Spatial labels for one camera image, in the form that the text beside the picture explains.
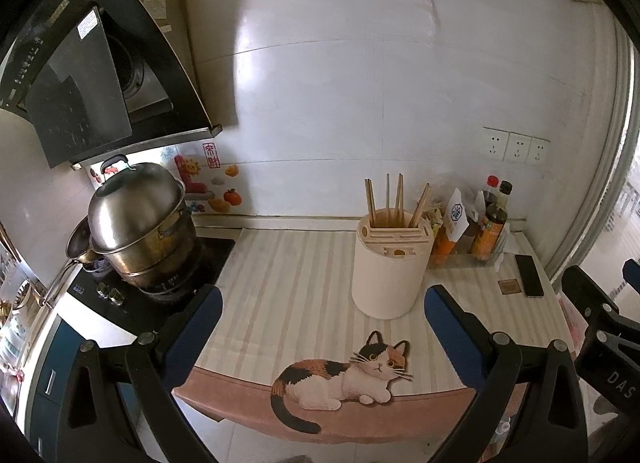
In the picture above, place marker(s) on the black gas stove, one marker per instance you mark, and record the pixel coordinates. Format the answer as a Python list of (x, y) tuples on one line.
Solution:
[(210, 258)]

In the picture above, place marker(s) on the black smartphone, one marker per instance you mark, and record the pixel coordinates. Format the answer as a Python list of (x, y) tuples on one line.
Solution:
[(530, 275)]

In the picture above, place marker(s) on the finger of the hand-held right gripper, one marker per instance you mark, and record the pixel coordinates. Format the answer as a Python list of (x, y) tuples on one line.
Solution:
[(582, 293), (632, 275)]

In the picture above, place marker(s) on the fruit wall sticker sheet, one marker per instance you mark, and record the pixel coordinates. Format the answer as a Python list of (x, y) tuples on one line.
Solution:
[(225, 198)]

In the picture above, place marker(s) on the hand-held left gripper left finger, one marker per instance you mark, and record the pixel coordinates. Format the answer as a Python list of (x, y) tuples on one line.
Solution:
[(200, 323)]

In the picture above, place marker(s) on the clear plastic tray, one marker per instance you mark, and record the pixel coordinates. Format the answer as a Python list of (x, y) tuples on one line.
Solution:
[(470, 262)]

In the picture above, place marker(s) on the frosted window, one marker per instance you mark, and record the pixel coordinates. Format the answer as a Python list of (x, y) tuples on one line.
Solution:
[(620, 193)]

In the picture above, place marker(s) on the small steel pan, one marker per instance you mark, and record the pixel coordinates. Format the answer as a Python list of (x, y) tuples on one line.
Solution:
[(77, 243)]

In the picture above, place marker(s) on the orange seasoning packet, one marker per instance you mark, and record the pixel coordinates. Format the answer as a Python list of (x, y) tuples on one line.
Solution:
[(442, 248)]

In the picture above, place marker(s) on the white wall socket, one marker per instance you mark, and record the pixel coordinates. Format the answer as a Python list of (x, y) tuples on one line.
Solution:
[(495, 144), (518, 148), (539, 151)]

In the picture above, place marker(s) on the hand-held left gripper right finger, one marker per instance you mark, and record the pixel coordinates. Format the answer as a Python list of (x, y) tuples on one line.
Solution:
[(450, 328)]

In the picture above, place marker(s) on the black cap sauce bottle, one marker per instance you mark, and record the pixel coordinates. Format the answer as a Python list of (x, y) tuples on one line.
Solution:
[(487, 240)]

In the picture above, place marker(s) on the white packet with blue logo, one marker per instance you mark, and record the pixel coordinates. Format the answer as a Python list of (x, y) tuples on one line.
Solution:
[(456, 215)]

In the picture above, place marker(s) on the steel pot lid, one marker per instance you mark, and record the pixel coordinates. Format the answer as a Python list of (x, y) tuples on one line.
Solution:
[(135, 208)]

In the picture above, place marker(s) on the red cap sauce bottle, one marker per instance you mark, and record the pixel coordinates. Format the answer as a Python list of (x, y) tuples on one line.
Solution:
[(492, 182)]

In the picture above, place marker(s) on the steel cooking pot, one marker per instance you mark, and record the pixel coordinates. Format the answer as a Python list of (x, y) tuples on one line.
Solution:
[(160, 258)]

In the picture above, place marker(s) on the cream utensil holder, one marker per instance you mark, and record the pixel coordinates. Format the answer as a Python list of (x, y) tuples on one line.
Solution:
[(385, 283)]

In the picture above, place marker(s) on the blue cabinet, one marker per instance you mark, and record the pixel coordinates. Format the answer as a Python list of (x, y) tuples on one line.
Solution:
[(37, 408)]

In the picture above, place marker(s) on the striped cat print mat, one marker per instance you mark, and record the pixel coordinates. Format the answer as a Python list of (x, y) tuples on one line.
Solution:
[(300, 293)]

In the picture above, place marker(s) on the stove knob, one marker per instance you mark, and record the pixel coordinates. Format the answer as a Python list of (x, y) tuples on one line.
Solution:
[(102, 290), (117, 295)]

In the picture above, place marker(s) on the white plastic wrapper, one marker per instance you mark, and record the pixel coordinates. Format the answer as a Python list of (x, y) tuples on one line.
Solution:
[(506, 248)]

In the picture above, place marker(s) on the brown square coaster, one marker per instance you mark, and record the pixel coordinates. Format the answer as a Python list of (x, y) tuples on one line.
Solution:
[(510, 287)]

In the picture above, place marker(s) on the black range hood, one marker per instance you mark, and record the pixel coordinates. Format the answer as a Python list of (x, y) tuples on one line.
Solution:
[(75, 68)]

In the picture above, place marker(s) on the group of wooden chopsticks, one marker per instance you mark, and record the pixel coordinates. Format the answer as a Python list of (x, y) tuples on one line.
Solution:
[(399, 198)]

